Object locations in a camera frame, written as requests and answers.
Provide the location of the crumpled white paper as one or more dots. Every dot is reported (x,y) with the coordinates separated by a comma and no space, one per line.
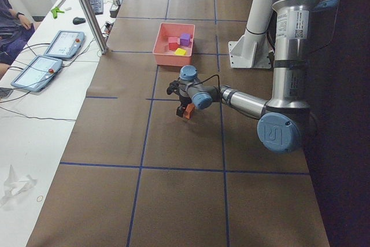
(14,186)

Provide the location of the seated person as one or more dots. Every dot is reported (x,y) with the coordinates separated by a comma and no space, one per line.
(16,30)

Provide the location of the aluminium frame post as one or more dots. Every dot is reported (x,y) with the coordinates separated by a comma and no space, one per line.
(94,26)

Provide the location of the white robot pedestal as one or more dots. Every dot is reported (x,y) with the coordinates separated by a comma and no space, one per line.
(252,50)

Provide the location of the purple foam block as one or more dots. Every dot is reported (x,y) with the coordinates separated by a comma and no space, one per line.
(185,39)

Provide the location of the orange foam block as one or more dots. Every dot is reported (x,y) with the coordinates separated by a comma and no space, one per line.
(188,112)

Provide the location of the far teach pendant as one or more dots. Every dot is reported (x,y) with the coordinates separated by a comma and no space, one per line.
(65,44)

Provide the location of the black keyboard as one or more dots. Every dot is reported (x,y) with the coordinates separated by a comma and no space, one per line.
(97,6)

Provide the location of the pink plastic bin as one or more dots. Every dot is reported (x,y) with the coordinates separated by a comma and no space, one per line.
(165,57)

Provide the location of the near orange black connector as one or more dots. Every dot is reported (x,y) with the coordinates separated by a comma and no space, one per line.
(108,27)

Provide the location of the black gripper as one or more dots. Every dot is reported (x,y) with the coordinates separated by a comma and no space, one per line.
(183,102)

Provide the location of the yellow foam block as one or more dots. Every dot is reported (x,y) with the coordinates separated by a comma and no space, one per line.
(180,52)

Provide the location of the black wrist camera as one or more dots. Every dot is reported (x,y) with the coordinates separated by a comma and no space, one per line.
(173,88)

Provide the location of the teach pendant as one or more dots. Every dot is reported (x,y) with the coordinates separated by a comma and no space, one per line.
(65,44)
(38,74)

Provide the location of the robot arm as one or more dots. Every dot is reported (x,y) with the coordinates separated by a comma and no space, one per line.
(277,36)

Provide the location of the pink red foam block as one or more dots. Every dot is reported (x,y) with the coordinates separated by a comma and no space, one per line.
(173,43)

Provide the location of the near teach pendant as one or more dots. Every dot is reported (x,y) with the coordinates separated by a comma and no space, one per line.
(38,74)

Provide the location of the green clip tool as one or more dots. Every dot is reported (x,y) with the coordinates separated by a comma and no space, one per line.
(55,11)

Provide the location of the black computer mouse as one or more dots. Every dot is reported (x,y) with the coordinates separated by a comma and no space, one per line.
(78,20)

